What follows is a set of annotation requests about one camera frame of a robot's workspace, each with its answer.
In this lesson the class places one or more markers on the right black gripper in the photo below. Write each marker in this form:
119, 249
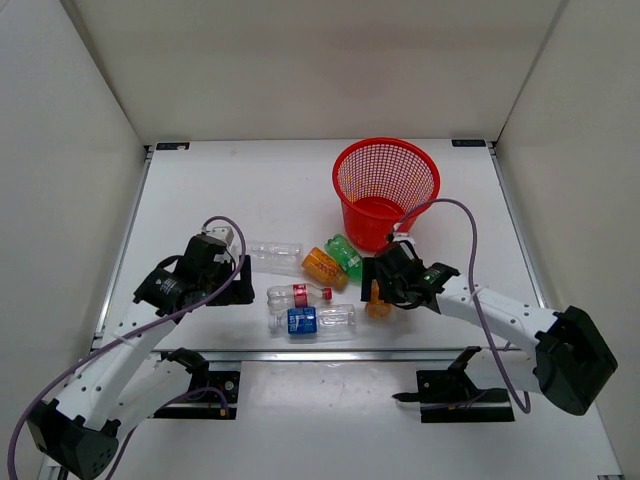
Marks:
374, 270

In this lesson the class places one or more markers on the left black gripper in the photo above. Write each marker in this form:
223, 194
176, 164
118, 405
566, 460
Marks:
242, 291

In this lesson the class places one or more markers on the small orange plastic bottle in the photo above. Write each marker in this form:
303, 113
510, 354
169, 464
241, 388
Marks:
376, 308

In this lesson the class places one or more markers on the green plastic bottle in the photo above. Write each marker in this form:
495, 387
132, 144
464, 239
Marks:
346, 256

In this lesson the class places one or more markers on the clear bottle red label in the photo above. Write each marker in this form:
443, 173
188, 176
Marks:
301, 295

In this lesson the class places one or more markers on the clear unlabelled plastic bottle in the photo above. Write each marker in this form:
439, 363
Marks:
275, 258

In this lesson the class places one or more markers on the orange labelled plastic bottle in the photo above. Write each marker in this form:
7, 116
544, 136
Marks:
320, 266

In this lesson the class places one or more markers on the clear bottle blue label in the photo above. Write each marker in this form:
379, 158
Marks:
315, 324

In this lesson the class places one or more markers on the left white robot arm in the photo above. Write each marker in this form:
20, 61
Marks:
83, 426

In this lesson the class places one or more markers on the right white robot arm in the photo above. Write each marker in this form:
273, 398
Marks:
560, 355

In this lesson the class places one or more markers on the red mesh plastic bin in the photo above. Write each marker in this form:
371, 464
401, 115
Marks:
381, 182

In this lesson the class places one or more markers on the right black table sticker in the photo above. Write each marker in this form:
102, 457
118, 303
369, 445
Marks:
468, 143

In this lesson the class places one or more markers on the black table sticker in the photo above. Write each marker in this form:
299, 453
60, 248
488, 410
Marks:
172, 146
468, 143

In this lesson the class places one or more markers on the left black table sticker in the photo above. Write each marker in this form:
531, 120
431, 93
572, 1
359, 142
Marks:
172, 146

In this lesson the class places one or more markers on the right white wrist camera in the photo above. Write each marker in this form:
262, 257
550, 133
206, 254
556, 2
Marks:
398, 236

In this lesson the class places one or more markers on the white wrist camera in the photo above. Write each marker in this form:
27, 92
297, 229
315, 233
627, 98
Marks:
224, 234
398, 236

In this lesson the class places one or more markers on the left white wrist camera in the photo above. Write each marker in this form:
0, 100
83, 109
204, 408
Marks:
224, 234

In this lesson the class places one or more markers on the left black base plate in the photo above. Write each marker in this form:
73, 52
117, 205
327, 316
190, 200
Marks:
211, 397

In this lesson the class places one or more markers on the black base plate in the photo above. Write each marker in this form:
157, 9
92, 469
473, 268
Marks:
450, 397
211, 397

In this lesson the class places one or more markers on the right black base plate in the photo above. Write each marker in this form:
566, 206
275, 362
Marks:
450, 397

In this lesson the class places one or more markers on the front aluminium table rail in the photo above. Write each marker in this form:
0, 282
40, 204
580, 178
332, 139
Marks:
330, 355

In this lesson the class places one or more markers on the left aluminium table rail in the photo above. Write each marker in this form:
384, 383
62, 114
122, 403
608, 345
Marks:
108, 298

